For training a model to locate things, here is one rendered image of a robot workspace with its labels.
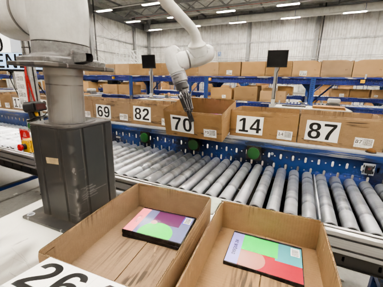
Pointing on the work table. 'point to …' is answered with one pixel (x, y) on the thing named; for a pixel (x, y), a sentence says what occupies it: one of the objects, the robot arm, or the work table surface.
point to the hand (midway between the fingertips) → (191, 115)
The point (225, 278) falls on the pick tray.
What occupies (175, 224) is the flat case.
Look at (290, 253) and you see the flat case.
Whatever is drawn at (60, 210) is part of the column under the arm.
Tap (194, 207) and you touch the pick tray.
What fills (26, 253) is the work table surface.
